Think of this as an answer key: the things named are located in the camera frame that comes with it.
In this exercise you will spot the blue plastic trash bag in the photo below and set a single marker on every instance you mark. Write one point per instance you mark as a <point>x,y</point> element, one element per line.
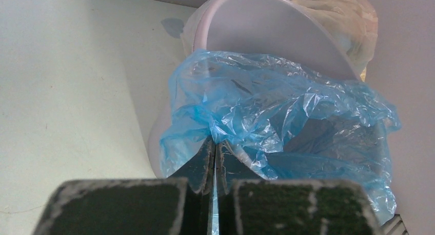
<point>352,145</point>

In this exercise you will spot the clear full trash bag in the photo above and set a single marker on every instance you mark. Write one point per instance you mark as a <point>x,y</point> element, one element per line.
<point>352,23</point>

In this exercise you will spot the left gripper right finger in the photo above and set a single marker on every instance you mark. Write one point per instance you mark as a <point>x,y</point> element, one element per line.
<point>249,204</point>

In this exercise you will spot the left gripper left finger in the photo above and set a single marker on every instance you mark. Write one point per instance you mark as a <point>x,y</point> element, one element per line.
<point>179,204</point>

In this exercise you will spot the grey plastic trash bin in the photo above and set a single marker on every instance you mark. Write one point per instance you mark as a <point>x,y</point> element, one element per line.
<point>272,33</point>

